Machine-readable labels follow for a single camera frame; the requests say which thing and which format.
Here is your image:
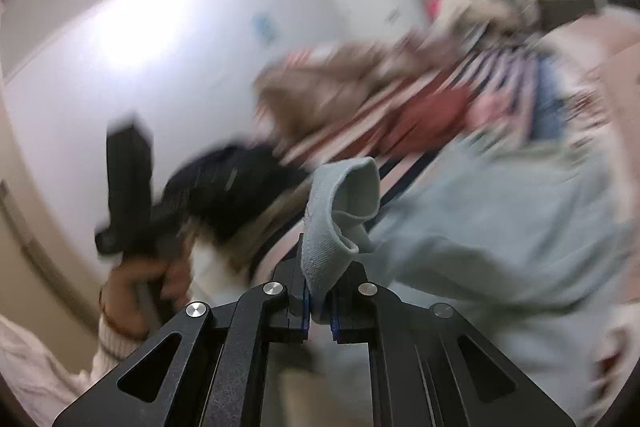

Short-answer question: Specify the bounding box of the person's left hand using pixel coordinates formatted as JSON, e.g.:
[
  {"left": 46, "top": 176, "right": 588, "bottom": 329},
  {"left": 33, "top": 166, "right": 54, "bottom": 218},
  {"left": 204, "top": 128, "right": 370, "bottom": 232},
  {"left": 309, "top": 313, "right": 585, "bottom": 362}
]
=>
[{"left": 99, "top": 234, "right": 196, "bottom": 341}]

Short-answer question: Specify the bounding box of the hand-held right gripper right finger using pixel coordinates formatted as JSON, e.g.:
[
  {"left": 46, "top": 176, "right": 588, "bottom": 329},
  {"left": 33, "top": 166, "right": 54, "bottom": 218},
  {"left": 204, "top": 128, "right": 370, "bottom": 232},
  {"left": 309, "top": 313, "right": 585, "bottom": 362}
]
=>
[{"left": 330, "top": 260, "right": 576, "bottom": 427}]

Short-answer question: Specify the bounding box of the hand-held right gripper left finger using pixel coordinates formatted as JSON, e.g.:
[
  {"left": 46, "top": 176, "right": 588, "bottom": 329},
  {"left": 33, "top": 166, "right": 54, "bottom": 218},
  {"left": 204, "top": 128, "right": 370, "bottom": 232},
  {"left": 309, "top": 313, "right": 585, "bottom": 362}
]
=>
[{"left": 52, "top": 233, "right": 312, "bottom": 427}]

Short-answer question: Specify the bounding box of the black cloth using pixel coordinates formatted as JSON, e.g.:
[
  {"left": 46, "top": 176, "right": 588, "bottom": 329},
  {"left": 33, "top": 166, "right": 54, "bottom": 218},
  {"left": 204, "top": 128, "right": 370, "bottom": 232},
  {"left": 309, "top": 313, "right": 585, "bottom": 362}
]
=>
[{"left": 161, "top": 144, "right": 310, "bottom": 242}]

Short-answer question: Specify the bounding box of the beige cloth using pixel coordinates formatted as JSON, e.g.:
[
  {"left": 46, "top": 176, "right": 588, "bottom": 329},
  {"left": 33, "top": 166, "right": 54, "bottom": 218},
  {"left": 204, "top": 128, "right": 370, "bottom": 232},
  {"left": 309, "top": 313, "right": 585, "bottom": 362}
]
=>
[{"left": 256, "top": 45, "right": 451, "bottom": 142}]

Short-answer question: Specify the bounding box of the blue denim cloth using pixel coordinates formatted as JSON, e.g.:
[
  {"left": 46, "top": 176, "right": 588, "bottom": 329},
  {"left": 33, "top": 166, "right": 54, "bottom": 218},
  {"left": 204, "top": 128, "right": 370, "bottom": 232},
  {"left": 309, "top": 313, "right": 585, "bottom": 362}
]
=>
[{"left": 525, "top": 52, "right": 576, "bottom": 142}]

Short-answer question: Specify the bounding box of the light blue garment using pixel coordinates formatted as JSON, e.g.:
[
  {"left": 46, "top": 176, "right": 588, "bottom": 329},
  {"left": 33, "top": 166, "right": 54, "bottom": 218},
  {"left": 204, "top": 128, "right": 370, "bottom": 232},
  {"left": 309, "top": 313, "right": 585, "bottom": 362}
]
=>
[{"left": 302, "top": 142, "right": 632, "bottom": 427}]

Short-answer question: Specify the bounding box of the red cloth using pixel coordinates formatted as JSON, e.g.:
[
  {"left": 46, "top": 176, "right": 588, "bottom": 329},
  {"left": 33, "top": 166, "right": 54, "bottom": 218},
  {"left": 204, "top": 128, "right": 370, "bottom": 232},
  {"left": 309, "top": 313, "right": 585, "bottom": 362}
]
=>
[{"left": 370, "top": 86, "right": 476, "bottom": 154}]

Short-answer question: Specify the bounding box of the striped blanket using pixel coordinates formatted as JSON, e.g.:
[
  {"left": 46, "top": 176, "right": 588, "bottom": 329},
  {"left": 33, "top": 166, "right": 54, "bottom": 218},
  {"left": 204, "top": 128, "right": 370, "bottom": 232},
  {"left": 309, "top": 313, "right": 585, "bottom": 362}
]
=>
[{"left": 250, "top": 42, "right": 561, "bottom": 288}]

